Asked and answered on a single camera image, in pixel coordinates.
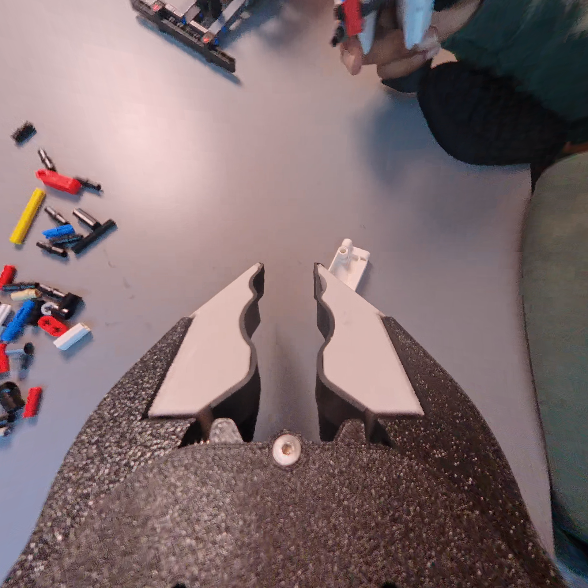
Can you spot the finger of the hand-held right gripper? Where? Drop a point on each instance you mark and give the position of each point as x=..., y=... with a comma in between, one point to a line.
x=370, y=30

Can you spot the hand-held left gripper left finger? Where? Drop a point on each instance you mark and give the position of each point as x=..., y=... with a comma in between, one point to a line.
x=211, y=358

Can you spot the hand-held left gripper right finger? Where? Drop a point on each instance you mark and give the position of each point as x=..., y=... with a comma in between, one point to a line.
x=363, y=358

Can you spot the red connector brick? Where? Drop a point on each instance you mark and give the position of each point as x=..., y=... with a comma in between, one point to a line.
x=353, y=16

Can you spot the white toy panel piece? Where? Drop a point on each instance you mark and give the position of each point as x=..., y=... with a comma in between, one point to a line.
x=351, y=264

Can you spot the person's right forearm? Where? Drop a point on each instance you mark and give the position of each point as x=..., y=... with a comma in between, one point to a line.
x=514, y=55

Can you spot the toy truck chassis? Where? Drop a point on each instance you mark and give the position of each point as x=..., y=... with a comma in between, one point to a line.
x=193, y=32

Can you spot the person's green sweatshirt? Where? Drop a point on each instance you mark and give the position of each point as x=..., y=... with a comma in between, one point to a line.
x=560, y=321

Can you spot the pile of small toy bricks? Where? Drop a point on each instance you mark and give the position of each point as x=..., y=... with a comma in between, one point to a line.
x=57, y=180

